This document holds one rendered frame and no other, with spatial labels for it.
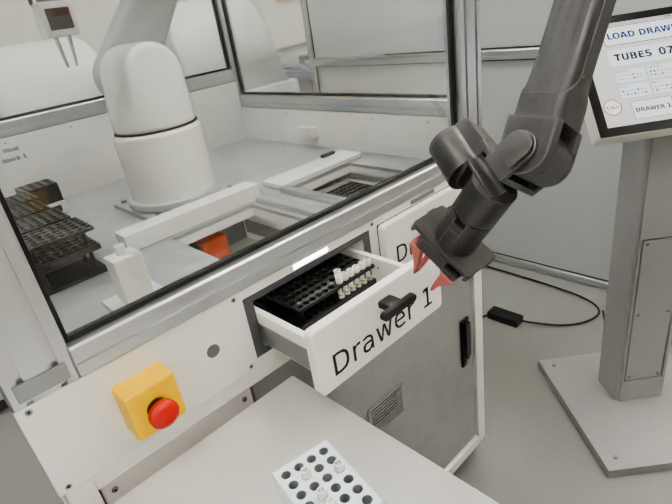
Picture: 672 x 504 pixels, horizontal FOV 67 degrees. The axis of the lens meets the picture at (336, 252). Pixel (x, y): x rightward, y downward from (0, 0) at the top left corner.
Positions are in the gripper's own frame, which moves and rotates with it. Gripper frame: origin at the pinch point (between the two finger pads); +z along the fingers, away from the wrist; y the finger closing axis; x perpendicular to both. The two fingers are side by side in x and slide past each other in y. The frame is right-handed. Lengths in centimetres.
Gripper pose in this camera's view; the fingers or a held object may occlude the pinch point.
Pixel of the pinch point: (427, 276)
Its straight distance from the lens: 75.0
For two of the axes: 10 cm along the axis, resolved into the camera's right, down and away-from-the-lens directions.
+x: -7.2, 4.1, -5.6
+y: -6.4, -7.0, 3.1
